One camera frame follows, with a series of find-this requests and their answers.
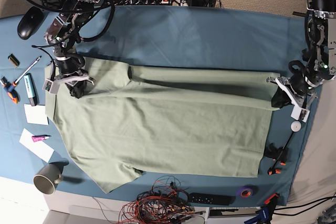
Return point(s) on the grey ceramic mug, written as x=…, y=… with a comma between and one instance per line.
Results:
x=47, y=179

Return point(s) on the light blue highlighter marker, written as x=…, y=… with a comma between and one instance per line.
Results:
x=31, y=93

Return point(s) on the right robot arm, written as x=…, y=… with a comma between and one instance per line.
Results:
x=76, y=11

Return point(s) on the black orange bar clamp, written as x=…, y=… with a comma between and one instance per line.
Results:
x=278, y=155

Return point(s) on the black computer mouse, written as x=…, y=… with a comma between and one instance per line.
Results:
x=30, y=22

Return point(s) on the black remote control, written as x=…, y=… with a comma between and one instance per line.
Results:
x=210, y=199

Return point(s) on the white round puck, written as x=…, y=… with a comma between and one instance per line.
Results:
x=296, y=126

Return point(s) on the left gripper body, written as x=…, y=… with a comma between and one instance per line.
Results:
x=296, y=88

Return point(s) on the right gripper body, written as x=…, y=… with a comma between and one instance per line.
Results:
x=73, y=78

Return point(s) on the blue orange bar clamp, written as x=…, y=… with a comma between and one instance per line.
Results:
x=265, y=213

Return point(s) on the blue table cloth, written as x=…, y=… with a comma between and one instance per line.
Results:
x=18, y=163

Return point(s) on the white paper square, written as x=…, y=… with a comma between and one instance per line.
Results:
x=36, y=114

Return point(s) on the purple tape roll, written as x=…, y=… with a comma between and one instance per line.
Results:
x=245, y=191

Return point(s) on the small black lighter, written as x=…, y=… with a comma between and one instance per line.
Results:
x=13, y=60

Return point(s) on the orange blue screwdriver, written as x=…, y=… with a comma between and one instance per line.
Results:
x=9, y=87

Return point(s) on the pink glue tube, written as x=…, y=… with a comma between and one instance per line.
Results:
x=40, y=138

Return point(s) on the green T-shirt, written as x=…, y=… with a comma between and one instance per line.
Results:
x=164, y=120

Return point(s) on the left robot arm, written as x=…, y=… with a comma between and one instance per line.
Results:
x=318, y=59

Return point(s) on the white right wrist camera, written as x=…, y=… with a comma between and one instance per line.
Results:
x=51, y=86

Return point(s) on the white paper strip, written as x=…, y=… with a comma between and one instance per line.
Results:
x=39, y=148

